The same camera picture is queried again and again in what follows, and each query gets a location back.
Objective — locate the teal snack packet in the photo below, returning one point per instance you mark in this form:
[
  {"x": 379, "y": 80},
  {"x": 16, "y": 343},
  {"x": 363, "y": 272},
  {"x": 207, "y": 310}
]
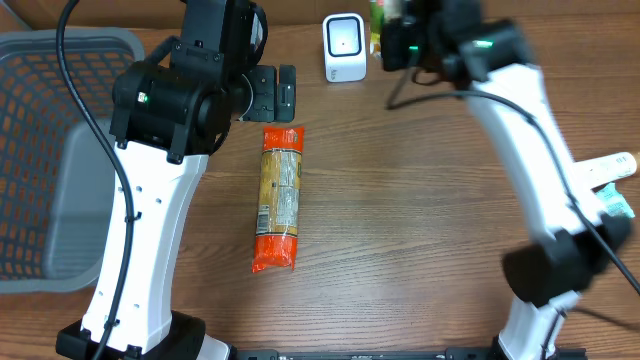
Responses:
[{"x": 614, "y": 202}]

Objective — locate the white barcode scanner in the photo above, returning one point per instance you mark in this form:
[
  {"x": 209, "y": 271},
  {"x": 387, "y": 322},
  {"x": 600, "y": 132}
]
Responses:
[{"x": 344, "y": 48}]

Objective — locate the green yellow snack packet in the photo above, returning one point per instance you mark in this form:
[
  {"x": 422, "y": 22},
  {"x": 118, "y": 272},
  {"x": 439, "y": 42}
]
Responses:
[{"x": 381, "y": 13}]

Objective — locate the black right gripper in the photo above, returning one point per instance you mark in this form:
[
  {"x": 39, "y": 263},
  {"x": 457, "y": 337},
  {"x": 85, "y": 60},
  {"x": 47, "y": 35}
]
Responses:
[{"x": 396, "y": 43}]

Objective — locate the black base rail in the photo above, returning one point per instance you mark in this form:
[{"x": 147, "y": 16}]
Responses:
[{"x": 455, "y": 353}]

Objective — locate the white tube with gold cap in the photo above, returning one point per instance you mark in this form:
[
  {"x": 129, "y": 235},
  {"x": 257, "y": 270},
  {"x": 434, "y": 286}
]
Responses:
[{"x": 600, "y": 171}]

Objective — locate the orange noodle packet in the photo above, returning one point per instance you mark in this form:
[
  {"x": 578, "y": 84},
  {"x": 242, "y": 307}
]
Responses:
[{"x": 278, "y": 202}]

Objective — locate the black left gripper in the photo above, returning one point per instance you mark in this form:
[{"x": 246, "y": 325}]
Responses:
[{"x": 267, "y": 93}]

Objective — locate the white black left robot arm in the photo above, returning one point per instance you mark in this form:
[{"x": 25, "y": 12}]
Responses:
[{"x": 172, "y": 111}]

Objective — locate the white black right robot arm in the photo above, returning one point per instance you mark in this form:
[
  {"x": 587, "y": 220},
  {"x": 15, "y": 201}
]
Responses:
[{"x": 492, "y": 67}]

